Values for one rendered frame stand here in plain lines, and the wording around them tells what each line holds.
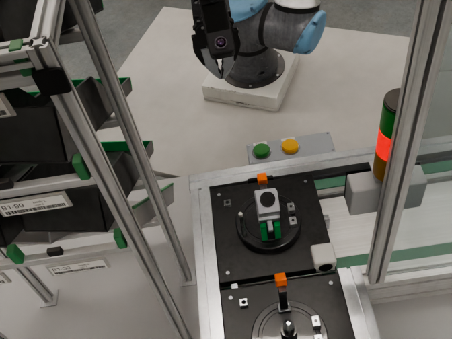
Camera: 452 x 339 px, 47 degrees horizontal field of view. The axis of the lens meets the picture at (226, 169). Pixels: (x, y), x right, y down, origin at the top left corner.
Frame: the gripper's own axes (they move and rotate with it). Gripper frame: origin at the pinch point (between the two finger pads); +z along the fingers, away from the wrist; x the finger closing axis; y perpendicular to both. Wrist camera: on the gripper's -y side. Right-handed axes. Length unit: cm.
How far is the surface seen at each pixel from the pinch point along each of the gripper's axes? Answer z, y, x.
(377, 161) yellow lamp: -6.8, -32.6, -21.5
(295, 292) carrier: 26.2, -36.6, -7.7
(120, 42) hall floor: 124, 189, 61
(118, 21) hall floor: 124, 210, 63
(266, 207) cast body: 14.5, -23.4, -4.6
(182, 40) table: 37, 64, 12
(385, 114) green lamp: -16.8, -32.4, -21.5
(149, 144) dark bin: 1.5, -14.2, 15.3
